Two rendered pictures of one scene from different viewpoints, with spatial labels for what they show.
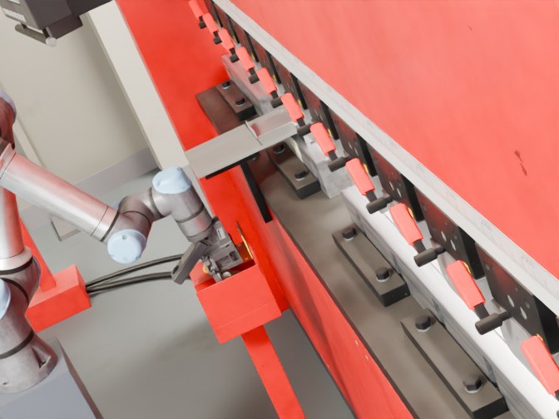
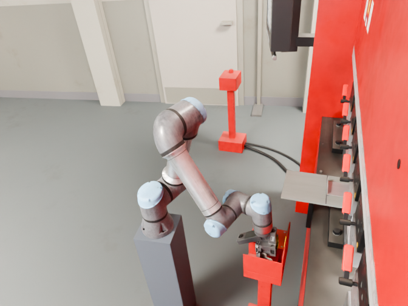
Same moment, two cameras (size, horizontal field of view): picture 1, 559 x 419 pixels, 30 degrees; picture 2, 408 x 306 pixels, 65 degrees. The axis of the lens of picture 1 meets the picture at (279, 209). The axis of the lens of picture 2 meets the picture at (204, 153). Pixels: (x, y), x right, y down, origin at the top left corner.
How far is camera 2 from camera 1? 1.29 m
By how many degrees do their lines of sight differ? 25
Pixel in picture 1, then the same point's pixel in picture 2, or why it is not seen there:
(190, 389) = (249, 221)
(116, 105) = (300, 76)
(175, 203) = (255, 216)
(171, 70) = (318, 100)
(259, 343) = not seen: hidden behind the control
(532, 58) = not seen: outside the picture
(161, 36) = (323, 83)
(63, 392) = (164, 249)
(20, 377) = (149, 232)
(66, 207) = (193, 193)
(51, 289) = (232, 138)
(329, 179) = not seen: hidden behind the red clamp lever
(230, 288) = (261, 263)
